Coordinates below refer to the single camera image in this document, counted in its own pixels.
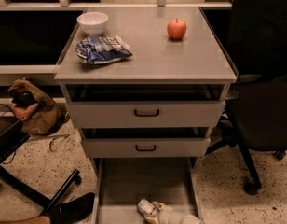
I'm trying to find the black middle drawer handle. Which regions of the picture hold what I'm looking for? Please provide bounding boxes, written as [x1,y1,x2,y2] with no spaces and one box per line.
[135,145,157,152]

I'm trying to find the drawer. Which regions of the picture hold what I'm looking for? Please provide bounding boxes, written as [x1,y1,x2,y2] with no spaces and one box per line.
[91,158,198,224]
[82,127,211,158]
[65,95,226,128]

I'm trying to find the white ceramic bowl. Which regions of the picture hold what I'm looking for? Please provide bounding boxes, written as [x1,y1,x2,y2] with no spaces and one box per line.
[76,12,108,35]

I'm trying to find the top drawer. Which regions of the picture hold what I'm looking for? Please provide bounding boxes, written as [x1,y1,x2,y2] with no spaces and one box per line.
[65,95,226,128]

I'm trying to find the black office chair right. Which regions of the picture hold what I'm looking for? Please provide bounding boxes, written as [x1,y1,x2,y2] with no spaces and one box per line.
[207,0,287,195]

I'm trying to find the bottom drawer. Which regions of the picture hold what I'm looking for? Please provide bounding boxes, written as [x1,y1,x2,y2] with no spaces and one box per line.
[91,158,198,224]

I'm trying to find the brown backpack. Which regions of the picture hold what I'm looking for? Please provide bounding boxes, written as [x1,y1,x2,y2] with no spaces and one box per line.
[7,78,66,136]

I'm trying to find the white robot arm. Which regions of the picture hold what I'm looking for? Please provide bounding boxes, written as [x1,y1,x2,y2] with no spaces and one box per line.
[144,202,203,224]

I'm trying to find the black sock foot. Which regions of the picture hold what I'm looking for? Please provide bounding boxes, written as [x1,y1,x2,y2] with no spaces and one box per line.
[45,192,95,224]

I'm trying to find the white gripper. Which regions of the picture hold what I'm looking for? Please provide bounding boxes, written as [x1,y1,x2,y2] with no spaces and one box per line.
[144,202,183,224]

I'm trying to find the grey drawer cabinet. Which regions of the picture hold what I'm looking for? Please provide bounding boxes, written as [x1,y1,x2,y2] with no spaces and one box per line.
[53,6,239,166]

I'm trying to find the red apple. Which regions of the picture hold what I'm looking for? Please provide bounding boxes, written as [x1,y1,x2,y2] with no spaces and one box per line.
[167,19,187,40]

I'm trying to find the middle drawer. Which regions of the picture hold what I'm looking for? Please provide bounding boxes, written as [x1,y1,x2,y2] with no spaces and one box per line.
[82,127,211,158]

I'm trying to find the black top drawer handle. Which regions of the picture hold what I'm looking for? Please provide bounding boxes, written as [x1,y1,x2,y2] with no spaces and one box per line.
[133,109,160,118]

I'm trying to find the blue chip bag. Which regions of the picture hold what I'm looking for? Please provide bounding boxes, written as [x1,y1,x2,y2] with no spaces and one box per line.
[75,35,132,65]

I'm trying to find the black drawer handle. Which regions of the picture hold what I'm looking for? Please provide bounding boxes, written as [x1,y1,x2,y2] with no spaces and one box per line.
[133,109,160,118]
[135,145,157,152]

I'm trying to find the black chair left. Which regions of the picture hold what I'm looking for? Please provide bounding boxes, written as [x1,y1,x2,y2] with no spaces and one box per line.
[0,103,82,217]

